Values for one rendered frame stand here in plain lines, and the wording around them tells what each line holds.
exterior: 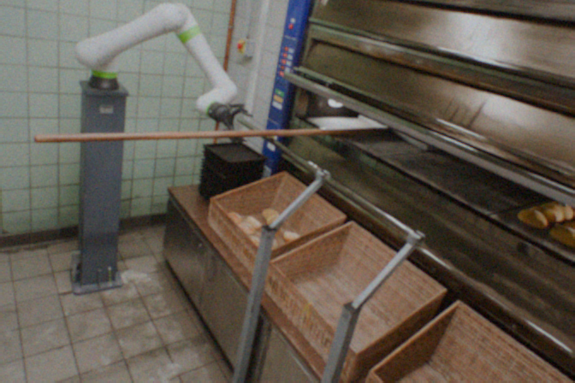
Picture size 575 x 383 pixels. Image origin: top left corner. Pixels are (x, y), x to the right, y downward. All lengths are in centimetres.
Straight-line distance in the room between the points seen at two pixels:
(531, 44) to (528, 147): 34
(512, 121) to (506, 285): 58
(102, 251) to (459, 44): 215
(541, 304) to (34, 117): 267
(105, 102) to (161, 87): 75
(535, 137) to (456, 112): 30
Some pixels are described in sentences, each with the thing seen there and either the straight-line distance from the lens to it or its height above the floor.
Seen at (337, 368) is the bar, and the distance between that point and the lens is 150.
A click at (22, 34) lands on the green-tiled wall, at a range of 276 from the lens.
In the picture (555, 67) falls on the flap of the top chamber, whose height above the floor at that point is 175.
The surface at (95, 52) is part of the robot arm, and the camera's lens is 211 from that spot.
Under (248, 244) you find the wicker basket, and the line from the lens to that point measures 199.
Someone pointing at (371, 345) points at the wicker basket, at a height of 74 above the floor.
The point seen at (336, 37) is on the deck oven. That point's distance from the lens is 219.
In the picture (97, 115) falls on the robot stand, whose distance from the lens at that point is 231.
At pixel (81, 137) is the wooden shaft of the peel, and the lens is 166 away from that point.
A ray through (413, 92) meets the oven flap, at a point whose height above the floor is 153.
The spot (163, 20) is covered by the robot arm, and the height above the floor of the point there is 160.
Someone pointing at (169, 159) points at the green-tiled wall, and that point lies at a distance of 318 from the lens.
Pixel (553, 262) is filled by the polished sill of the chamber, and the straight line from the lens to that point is 163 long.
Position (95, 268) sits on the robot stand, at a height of 14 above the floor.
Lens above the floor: 177
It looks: 20 degrees down
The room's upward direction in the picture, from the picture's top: 12 degrees clockwise
